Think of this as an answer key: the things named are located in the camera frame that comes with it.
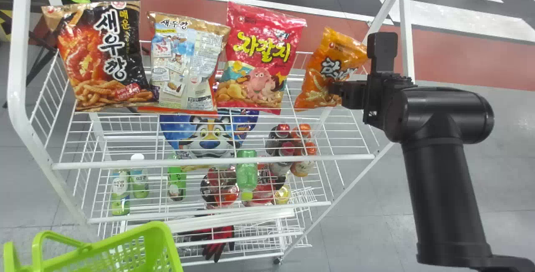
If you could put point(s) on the blue cereal bag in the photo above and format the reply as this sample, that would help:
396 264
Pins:
209 136

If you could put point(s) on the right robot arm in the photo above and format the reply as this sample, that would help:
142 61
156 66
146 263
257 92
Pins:
439 171

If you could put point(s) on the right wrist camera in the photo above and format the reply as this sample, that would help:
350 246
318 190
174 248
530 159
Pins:
382 52

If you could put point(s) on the green bottle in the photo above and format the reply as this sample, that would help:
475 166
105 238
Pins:
120 192
138 180
246 174
177 182

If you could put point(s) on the red noodle cup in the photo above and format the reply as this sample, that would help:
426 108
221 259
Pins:
263 188
219 190

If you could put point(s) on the green basket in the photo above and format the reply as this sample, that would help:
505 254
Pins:
138 249

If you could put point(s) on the red black gloves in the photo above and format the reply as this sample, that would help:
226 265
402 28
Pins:
215 240

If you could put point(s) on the orange bottle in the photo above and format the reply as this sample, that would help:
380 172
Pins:
302 131
304 161

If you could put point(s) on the gold snack packet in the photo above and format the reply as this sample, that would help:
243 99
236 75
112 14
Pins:
188 63

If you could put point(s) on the black snack packet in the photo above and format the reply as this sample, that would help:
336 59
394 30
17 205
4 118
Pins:
102 54

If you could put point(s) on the dark bottle red cap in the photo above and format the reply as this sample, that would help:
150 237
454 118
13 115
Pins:
283 159
278 136

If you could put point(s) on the red snack packet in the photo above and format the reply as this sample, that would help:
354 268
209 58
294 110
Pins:
261 50

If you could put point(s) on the orange snack packet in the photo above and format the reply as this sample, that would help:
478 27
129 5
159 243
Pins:
330 63

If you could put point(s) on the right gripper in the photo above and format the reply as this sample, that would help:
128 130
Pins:
351 93

